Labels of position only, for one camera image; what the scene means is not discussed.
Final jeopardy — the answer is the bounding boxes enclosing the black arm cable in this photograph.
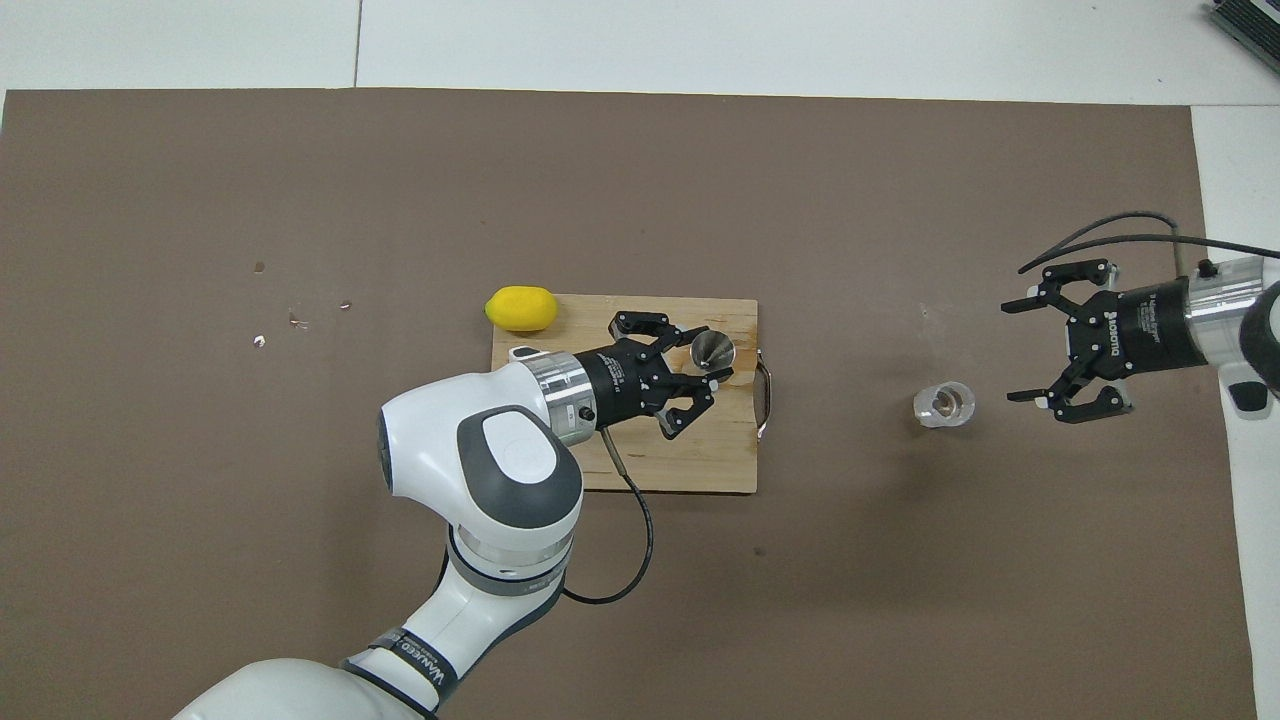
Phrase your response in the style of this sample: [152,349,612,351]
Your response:
[560,428,656,606]
[1018,210,1280,276]

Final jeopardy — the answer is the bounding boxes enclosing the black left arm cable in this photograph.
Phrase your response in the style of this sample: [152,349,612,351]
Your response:
[560,428,656,606]

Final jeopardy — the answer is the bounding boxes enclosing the wooden cutting board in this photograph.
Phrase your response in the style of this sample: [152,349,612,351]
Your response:
[490,293,774,494]

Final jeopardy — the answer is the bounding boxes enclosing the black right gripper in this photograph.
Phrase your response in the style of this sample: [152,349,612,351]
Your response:
[1002,260,1206,424]

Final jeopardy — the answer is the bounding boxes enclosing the grey ribbed device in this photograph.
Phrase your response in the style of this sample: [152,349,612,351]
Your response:
[1205,0,1280,71]

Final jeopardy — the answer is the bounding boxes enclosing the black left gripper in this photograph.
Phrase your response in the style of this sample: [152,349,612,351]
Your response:
[578,312,734,439]

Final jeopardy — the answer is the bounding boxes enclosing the clear glass cup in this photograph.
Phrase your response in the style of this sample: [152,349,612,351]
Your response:
[913,380,976,429]

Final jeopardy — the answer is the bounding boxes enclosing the metal double jigger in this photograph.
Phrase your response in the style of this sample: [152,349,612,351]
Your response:
[690,328,737,374]

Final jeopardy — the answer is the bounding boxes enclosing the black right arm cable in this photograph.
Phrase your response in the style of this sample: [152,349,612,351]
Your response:
[1018,210,1280,276]

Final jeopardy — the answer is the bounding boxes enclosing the brown table mat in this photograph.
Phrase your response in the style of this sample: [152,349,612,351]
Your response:
[0,88,1259,720]

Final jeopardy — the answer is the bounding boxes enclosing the yellow lemon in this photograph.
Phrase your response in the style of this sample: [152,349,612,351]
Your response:
[485,286,559,333]

